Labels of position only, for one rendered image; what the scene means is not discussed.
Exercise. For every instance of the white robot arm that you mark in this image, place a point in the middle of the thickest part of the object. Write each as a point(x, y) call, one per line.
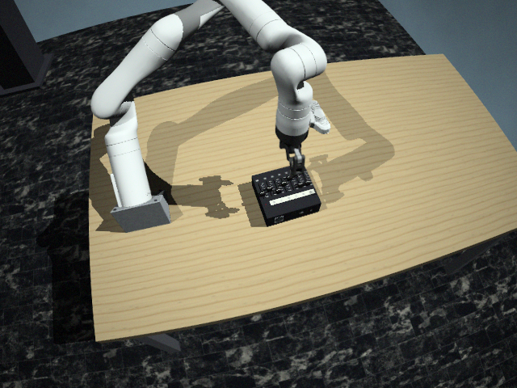
point(291, 65)

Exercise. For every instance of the black lighting desk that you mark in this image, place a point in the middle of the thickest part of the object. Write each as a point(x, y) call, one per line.
point(282, 198)

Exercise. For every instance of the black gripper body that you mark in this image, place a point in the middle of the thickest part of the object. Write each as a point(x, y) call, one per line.
point(293, 141)

